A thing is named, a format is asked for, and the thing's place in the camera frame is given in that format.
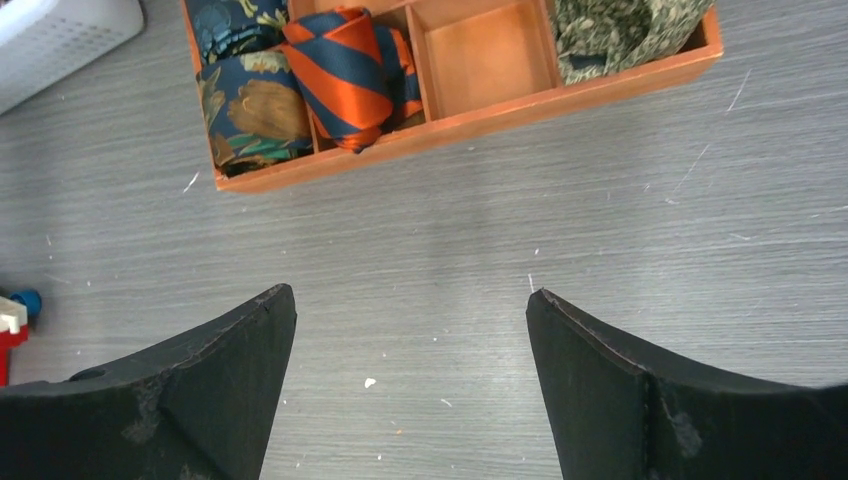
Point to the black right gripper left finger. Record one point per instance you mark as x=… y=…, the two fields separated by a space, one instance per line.
x=199 y=405

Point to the green patterned rolled tie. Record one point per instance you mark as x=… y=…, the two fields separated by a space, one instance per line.
x=598 y=38

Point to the teal navy rolled tie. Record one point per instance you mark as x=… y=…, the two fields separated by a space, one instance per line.
x=224 y=29

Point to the white plastic basket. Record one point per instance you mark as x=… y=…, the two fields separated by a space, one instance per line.
x=42 y=42

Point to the orange navy striped rolled tie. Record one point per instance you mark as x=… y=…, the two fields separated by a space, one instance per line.
x=358 y=78

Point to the red white toy block truck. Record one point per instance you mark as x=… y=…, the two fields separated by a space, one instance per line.
x=16 y=311

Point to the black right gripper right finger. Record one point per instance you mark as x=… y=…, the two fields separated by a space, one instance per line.
x=621 y=407

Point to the navy floral rolled tie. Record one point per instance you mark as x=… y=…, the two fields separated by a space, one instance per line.
x=254 y=113

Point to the orange wooden divided tray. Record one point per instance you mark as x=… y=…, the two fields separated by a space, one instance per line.
x=482 y=66

